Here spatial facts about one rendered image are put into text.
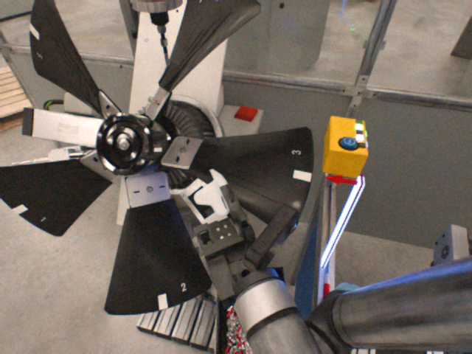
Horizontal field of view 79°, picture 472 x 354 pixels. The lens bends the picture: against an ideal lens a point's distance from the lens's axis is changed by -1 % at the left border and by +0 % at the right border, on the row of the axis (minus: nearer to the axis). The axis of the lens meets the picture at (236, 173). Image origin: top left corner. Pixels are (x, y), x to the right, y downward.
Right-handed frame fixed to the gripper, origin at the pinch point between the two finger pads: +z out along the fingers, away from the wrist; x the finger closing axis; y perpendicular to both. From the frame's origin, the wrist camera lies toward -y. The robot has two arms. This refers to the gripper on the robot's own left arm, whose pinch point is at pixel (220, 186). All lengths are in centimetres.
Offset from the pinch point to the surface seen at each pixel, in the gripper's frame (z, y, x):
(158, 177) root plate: 12.5, 10.4, 4.8
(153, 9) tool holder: 8.0, 2.0, -28.2
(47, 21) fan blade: 37.6, 19.6, -21.9
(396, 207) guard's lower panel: 19, -94, 93
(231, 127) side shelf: 55, -21, 34
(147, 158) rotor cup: 8.9, 10.6, -4.5
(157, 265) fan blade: -1.1, 17.1, 15.6
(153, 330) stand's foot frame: 21, 44, 109
